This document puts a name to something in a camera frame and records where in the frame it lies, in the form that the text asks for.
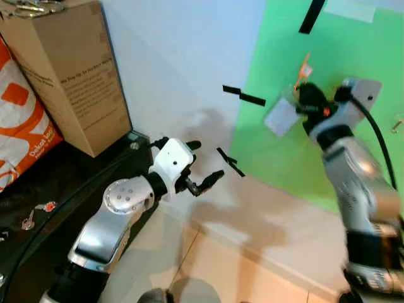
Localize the grey robot left foot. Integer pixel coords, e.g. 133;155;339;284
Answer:
136;287;175;303

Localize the red-headed key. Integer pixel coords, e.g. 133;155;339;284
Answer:
35;201;57;213

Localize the silver key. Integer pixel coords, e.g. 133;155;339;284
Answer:
21;213;36;230

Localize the key card with orange loop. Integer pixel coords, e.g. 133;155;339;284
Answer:
263;52;314;138

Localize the wide black tape strip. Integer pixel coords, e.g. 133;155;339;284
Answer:
299;0;326;35

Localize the green wall sheet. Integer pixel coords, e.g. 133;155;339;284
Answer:
229;0;404;215

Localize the silver key ring bunch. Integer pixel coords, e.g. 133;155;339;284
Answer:
0;0;67;18

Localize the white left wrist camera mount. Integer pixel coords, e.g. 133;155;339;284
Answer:
151;138;195;203

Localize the wide white tape piece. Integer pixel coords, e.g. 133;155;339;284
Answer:
325;0;377;23

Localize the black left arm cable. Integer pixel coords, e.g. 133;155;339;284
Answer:
0;138;166;297

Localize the brown printed cardboard box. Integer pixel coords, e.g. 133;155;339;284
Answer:
0;0;133;158

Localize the thin black tape strip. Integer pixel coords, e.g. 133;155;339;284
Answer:
217;147;246;178

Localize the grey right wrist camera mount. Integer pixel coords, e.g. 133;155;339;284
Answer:
328;78;383;136

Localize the black cabinet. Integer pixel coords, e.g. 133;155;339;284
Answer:
0;129;162;303

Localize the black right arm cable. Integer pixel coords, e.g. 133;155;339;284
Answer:
333;85;400;190

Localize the long black tape strip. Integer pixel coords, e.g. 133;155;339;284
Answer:
222;85;267;107

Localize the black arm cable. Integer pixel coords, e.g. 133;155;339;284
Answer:
0;138;166;297
333;85;400;190

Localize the orange and white bag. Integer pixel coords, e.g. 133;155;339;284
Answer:
0;37;64;193

